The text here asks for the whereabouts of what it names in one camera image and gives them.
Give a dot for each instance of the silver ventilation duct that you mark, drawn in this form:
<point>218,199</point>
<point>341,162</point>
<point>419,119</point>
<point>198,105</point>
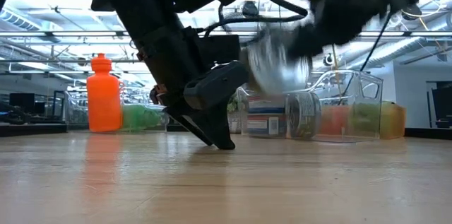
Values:
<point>395,52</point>
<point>17,19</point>

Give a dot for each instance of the green plastic apple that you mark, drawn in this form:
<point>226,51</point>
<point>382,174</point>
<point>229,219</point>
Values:
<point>363,118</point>

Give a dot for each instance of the green-labelled tin can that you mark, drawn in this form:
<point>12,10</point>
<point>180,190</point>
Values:
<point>303,114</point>
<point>279,61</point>

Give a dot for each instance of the orange plastic water bottle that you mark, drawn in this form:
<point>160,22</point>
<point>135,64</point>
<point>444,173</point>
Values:
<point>104,100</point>

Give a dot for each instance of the black computer monitor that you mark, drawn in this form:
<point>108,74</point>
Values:
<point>441,98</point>
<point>21,102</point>

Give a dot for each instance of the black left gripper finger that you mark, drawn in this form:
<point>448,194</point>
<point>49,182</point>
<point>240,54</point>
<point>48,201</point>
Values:
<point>219,86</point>
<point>183,118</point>

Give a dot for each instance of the green plastic water bottle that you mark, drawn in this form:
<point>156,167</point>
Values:
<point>141,118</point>

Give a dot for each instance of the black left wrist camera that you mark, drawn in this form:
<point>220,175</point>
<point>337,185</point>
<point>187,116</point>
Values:
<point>219,49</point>

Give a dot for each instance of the clear plastic bin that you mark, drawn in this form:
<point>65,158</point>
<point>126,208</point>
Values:
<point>370,86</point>
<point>76,111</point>

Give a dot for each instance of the black round ceiling fixture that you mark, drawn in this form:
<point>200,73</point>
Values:
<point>411,12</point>
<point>250,8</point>

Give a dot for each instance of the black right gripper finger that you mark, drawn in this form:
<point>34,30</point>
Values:
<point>307,44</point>

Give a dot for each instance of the blue-labelled food box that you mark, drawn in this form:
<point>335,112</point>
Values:
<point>266,114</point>

